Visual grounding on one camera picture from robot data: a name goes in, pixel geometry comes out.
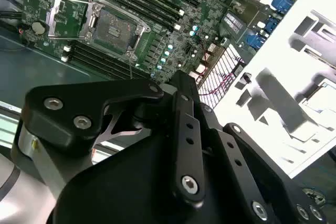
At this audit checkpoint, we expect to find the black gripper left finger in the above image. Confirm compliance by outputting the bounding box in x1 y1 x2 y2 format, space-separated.
22 70 207 208

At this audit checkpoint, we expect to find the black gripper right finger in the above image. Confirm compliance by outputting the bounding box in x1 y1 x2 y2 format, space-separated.
196 81 329 224

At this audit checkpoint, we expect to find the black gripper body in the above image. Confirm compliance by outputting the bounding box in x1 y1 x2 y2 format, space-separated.
54 97 253 224

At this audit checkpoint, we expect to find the metal socket cover frame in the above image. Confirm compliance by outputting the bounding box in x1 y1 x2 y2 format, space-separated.
45 0 93 40

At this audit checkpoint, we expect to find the silver CPU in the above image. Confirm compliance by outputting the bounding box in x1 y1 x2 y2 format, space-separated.
306 81 336 111

